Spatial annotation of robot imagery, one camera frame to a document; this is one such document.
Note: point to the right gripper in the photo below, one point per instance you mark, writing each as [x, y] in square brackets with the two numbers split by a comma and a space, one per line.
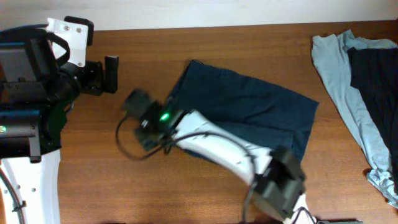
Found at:
[147, 140]

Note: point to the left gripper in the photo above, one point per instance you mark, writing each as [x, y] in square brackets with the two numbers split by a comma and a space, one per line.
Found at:
[95, 71]

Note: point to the navy blue shorts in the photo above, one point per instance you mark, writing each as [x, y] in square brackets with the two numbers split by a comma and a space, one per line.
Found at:
[257, 111]

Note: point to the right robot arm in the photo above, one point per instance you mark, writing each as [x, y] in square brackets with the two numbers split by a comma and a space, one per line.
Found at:
[274, 177]

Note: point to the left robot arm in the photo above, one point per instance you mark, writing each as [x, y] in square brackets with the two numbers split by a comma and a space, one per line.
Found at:
[45, 71]

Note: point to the light grey shirt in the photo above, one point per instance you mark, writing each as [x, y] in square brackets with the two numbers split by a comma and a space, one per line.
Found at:
[330, 58]

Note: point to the black garment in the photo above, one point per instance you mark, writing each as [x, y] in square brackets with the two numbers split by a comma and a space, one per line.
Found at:
[374, 74]

